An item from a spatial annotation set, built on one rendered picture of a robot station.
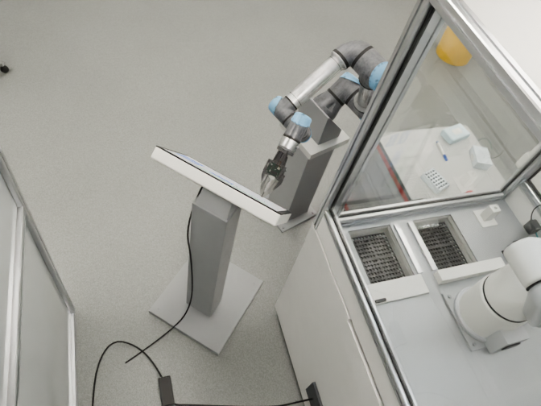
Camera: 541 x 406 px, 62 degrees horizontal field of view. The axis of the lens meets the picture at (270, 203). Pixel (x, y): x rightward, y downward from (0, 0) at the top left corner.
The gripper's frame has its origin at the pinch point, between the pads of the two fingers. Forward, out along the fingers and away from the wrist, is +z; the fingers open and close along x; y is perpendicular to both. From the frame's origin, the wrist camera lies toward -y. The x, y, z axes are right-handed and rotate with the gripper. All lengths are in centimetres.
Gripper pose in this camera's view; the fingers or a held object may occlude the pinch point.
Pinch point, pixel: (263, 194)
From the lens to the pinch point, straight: 181.5
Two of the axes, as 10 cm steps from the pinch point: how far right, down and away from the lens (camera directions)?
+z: -4.7, 8.8, 0.7
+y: -1.7, -0.1, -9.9
